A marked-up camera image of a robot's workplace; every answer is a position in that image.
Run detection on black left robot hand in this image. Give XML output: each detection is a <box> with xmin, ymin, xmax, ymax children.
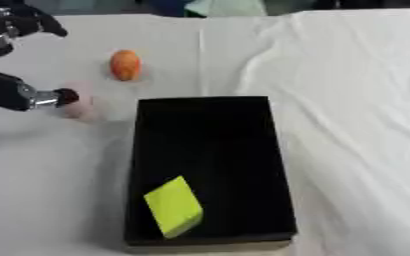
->
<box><xmin>0</xmin><ymin>0</ymin><xmax>81</xmax><ymax>112</ymax></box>

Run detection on black open box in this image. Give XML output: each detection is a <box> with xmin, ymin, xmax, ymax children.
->
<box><xmin>122</xmin><ymin>95</ymin><xmax>300</xmax><ymax>254</ymax></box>

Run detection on pale pink round object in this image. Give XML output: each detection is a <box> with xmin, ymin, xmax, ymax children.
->
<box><xmin>59</xmin><ymin>80</ymin><xmax>109</xmax><ymax>123</ymax></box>

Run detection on orange toy fruit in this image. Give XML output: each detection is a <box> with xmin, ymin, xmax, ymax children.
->
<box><xmin>108</xmin><ymin>49</ymin><xmax>144</xmax><ymax>82</ymax></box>

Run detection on yellow-green rectangular block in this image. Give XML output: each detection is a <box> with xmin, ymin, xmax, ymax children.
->
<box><xmin>142</xmin><ymin>175</ymin><xmax>205</xmax><ymax>240</ymax></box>

